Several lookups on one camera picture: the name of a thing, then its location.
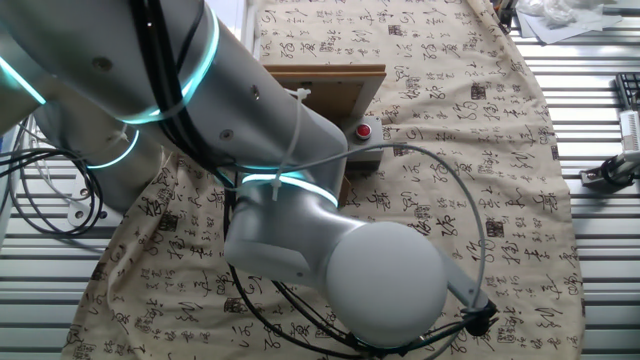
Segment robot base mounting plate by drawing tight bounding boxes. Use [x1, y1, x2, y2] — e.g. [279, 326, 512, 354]
[66, 193, 110, 227]

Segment grey box with red button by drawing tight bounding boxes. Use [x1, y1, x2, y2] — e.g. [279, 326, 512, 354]
[339, 115, 386, 172]

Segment beige calligraphy print tablecloth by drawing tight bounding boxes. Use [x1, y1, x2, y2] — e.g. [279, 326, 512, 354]
[59, 0, 587, 360]

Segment white crumpled papers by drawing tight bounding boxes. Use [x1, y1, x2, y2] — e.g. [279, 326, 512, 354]
[514, 0, 625, 45]

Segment wooden picture frame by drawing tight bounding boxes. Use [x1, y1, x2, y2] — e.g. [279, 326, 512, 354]
[263, 63, 388, 206]

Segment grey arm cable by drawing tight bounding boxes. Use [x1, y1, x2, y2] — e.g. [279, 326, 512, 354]
[224, 143, 488, 311]

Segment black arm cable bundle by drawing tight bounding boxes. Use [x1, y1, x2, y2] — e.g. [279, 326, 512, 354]
[128, 0, 496, 360]

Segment black coiled cables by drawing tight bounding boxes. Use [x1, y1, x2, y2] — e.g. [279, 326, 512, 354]
[0, 115, 105, 239]

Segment small silver camera on mount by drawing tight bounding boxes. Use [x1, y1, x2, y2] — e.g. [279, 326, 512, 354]
[579, 149, 640, 190]

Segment silver ribbed camera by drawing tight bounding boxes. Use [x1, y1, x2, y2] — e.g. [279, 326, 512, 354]
[619, 109, 640, 154]

